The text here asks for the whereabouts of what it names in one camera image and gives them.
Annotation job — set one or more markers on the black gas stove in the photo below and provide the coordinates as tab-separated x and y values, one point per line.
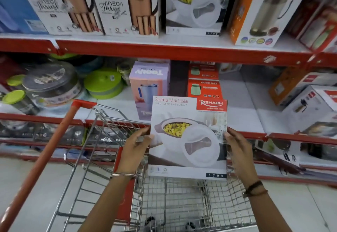
39	133

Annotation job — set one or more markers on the silver bangle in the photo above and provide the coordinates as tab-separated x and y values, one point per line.
123	175

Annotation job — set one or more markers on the orange white flask box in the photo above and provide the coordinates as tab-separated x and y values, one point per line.
263	13

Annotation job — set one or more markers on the person's right hand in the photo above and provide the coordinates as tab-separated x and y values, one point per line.
242	158

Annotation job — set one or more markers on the person's left thumb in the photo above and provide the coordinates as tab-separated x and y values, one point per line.
146	140

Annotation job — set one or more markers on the red metal shelf rack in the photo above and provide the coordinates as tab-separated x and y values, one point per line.
158	50

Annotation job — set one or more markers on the white copper flask box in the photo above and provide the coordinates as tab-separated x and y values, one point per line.
123	10
52	8

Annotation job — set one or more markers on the round steel labelled container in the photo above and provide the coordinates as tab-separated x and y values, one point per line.
52	83

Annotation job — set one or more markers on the purple tumbler box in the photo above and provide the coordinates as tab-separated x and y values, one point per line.
150	87

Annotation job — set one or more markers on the red bottle box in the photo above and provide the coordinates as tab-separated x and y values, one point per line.
316	23

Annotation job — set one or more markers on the white casserole box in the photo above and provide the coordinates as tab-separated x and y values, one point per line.
194	5
184	124

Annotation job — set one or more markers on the clear glass jar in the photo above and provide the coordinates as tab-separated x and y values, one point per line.
124	73

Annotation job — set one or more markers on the blue box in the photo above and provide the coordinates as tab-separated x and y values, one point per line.
15	8

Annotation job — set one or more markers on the person's right forearm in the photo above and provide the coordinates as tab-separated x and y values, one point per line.
266	213

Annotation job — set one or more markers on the person's left hand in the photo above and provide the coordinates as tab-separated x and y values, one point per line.
131	152

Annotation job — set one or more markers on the small green lid jar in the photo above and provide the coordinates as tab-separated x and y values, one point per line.
15	80

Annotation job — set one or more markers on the red kettle box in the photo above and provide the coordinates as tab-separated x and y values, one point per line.
203	71
204	89

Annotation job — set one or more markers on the orange appliance box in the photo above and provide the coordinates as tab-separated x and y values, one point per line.
292	84

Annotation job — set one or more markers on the green casserole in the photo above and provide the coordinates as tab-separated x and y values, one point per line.
104	84

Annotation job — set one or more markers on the person's right thumb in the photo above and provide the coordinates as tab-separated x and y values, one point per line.
228	139

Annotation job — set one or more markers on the white black cookware box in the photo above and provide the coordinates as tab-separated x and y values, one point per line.
279	151

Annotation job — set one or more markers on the white appliance box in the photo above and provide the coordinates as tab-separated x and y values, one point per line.
313	108

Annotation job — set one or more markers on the person's left forearm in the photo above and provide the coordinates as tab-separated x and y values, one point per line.
110	205

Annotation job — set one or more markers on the green lid glass jar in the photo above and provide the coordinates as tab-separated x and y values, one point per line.
18	101

